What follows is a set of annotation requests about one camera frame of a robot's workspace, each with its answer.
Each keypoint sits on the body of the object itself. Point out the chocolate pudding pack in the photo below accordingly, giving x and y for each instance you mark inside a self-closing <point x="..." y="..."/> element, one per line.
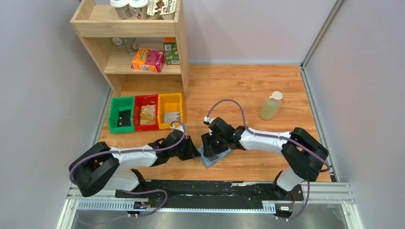
<point x="164" y="9"/>

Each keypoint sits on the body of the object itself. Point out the black card in green bin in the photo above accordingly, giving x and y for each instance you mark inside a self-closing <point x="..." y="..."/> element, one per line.
<point x="124" y="118"/>

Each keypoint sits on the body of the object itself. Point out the silver card in yellow bin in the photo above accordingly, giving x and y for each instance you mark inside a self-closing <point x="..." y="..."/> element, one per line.
<point x="171" y="116"/>

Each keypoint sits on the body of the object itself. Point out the wooden shelf unit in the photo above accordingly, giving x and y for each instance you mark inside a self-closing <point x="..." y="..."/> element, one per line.
<point x="112" y="43"/>

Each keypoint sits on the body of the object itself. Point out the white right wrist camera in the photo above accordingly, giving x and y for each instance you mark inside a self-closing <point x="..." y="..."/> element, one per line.
<point x="208" y="120"/>

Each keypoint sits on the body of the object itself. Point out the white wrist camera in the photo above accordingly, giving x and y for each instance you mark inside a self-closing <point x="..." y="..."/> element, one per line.
<point x="208" y="120"/>
<point x="179" y="126"/>

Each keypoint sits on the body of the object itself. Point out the orange pink snack box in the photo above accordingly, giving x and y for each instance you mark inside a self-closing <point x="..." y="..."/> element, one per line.
<point x="151" y="60"/>

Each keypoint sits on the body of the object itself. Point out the green liquid bottle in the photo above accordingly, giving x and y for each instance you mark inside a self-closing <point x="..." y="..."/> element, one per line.
<point x="271" y="106"/>

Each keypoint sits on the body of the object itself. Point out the green carton box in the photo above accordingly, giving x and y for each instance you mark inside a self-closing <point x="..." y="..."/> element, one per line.
<point x="171" y="51"/>

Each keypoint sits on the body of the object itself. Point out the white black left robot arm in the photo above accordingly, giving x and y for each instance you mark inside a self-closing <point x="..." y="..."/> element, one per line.
<point x="102" y="166"/>

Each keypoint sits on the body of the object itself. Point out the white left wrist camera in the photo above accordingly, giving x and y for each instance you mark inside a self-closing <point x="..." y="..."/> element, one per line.
<point x="179" y="126"/>

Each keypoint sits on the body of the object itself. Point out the green plastic bin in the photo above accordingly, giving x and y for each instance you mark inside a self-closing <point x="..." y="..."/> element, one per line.
<point x="120" y="104"/>

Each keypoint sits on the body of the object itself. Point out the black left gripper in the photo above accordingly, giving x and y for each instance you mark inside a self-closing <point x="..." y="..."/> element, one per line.
<point x="192" y="152"/>

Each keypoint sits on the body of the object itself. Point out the white lid paper cup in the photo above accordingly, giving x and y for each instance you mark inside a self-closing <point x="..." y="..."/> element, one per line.
<point x="122" y="8"/>

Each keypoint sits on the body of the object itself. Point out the red plastic bin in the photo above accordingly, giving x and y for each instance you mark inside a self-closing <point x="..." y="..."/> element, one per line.
<point x="140" y="101"/>

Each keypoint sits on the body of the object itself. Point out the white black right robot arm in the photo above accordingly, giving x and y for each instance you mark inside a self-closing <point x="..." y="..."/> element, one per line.
<point x="303" y="153"/>

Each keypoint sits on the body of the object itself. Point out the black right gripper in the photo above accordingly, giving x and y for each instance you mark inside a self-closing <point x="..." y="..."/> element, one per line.
<point x="207" y="140"/>

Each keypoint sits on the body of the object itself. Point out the aluminium frame rail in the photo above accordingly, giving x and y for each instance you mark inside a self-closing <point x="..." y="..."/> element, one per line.
<point x="326" y="205"/>

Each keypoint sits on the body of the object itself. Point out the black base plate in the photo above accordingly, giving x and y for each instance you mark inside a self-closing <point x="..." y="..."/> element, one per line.
<point x="214" y="194"/>

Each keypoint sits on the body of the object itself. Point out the yellow plastic bin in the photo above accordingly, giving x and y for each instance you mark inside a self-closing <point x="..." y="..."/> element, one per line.
<point x="171" y="102"/>

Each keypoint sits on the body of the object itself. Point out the clear glass jar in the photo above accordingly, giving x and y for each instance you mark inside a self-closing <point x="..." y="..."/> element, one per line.
<point x="131" y="45"/>

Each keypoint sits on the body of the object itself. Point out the gold card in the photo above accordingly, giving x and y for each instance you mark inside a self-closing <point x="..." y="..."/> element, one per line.
<point x="148" y="112"/>
<point x="147" y="122"/>

